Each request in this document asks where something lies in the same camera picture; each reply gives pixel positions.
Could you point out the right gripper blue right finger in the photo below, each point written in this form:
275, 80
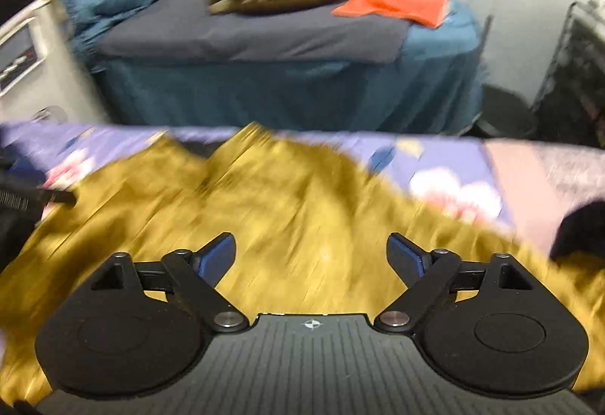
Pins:
428, 277

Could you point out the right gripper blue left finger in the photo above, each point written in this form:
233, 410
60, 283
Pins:
193, 279

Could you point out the golden silk padded jacket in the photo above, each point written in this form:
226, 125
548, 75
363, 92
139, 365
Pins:
311, 228

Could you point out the white cabinet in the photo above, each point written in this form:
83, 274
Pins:
40, 78

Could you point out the purple floral bed sheet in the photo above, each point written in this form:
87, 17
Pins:
523, 187

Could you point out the black knitted garment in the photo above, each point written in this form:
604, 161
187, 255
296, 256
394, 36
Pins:
583, 230

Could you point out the black round bin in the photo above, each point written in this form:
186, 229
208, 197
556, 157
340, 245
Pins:
504, 114

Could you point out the orange folded cloth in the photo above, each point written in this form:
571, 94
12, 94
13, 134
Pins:
428, 13

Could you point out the black wire rack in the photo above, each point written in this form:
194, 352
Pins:
569, 106

